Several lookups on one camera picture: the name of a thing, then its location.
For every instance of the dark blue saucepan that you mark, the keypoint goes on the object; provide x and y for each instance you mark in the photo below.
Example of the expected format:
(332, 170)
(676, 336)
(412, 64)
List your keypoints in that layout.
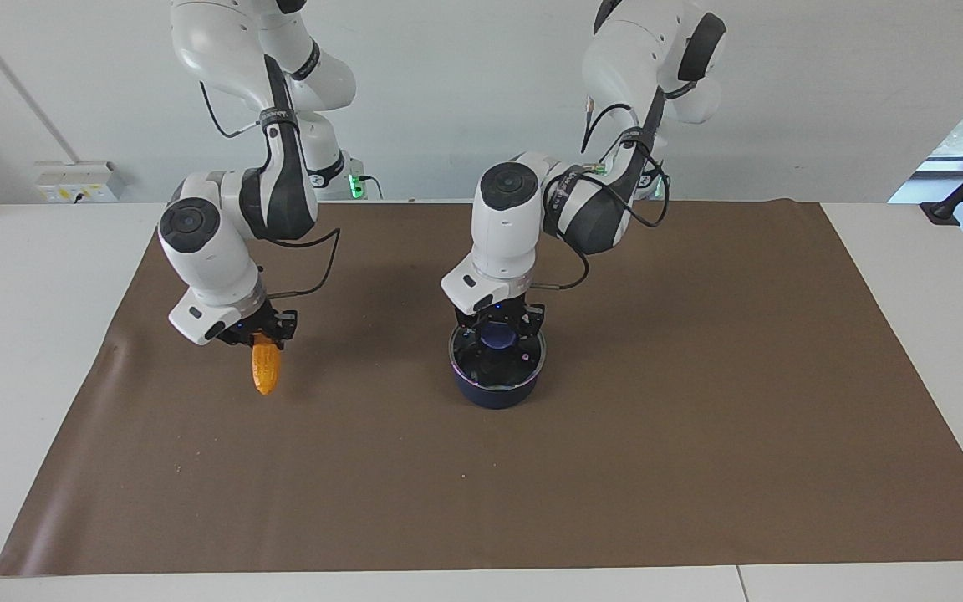
(494, 397)

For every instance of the brown table mat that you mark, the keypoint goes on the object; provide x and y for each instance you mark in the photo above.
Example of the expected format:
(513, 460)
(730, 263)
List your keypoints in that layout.
(615, 468)

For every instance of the white wall socket box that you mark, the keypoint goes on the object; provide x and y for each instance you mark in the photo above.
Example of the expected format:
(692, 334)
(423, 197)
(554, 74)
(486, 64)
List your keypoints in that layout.
(80, 180)

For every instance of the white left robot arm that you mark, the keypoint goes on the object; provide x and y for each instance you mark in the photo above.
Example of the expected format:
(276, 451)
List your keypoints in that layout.
(506, 226)

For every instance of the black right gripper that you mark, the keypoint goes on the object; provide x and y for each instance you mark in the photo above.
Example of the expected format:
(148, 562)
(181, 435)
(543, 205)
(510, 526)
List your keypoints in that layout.
(268, 319)

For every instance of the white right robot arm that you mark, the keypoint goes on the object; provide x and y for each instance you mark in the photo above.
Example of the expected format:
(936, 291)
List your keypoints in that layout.
(210, 251)

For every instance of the glass lid with blue knob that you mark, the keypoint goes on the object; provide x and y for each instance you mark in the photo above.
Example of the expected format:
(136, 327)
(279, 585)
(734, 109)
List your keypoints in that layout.
(498, 364)

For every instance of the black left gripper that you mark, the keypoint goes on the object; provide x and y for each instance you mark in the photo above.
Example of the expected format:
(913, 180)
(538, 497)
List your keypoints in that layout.
(498, 309)

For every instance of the yellow corn cob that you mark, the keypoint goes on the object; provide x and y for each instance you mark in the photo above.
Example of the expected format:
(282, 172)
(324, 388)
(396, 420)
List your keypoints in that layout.
(266, 368)

